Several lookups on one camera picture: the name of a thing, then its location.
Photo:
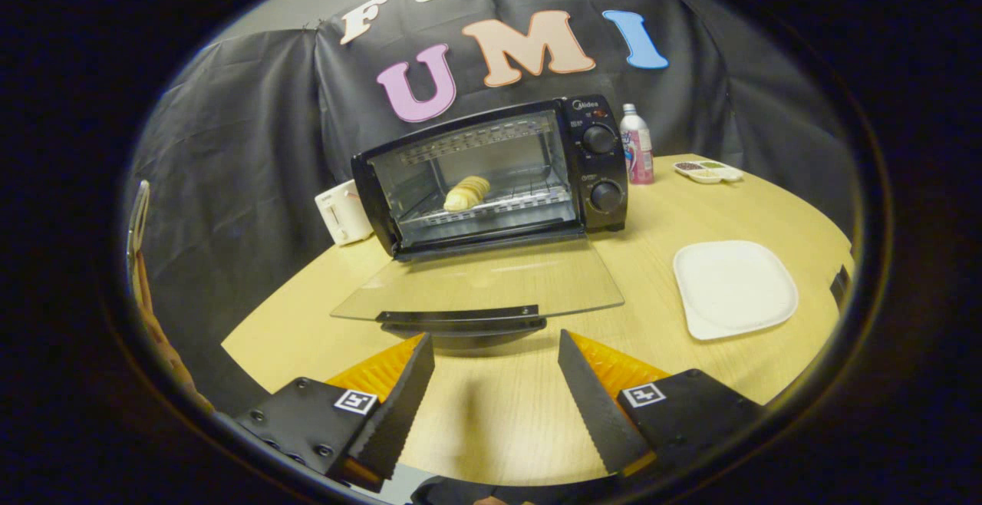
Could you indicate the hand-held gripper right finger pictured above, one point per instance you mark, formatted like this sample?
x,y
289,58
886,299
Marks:
x,y
602,413

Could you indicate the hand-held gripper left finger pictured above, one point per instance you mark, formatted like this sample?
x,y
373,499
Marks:
x,y
395,413

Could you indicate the yellow bread roll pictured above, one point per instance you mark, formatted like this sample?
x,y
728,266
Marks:
x,y
466,194

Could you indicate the black toaster oven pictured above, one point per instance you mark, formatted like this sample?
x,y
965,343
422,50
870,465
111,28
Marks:
x,y
602,171

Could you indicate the white pop-up toaster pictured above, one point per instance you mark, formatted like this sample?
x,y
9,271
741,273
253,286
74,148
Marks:
x,y
345,213

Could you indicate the white square plate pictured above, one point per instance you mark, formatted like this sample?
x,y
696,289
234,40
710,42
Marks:
x,y
733,290

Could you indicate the white divided condiment dish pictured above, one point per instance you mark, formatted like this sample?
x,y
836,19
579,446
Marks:
x,y
707,171

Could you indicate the white bottle with pink label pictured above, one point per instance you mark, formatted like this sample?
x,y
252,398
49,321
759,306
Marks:
x,y
638,148

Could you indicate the small dark object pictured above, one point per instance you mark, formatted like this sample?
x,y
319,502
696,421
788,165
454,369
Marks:
x,y
841,286

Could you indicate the black backdrop cloth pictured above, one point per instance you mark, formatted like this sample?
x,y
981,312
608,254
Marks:
x,y
245,167

